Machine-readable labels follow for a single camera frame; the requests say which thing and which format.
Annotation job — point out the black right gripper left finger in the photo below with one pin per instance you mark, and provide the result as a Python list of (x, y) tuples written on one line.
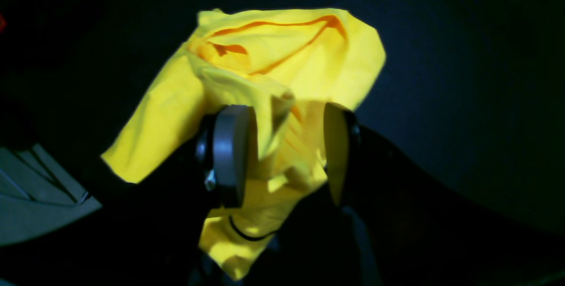
[(222, 151)]

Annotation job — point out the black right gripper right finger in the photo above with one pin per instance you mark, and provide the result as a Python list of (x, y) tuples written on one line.
[(357, 156)]

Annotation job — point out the yellow t-shirt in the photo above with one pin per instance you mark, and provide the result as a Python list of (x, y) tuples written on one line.
[(287, 65)]

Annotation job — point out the black table cloth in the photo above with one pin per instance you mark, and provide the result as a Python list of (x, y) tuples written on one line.
[(465, 186)]

